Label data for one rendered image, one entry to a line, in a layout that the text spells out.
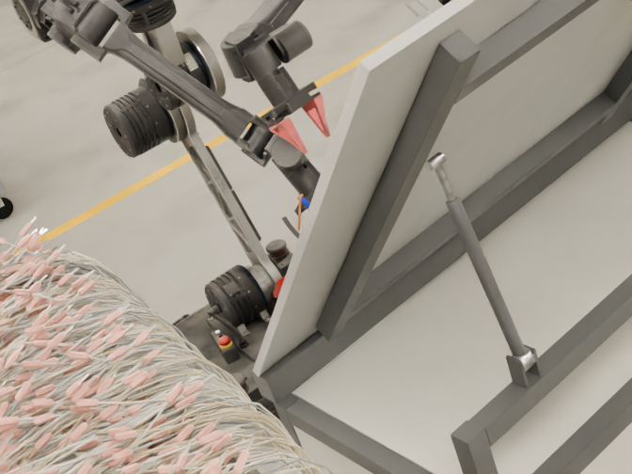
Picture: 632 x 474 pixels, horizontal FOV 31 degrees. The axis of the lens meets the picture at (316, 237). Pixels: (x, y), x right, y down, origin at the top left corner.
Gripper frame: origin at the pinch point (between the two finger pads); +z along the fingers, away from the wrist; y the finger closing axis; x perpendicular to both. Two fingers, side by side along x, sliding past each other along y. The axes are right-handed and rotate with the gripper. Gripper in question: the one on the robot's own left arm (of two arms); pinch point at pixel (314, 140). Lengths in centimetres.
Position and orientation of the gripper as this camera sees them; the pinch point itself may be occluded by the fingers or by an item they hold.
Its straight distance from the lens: 210.7
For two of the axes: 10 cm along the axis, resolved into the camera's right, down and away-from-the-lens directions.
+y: 7.5, -5.7, 3.3
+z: 5.5, 8.2, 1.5
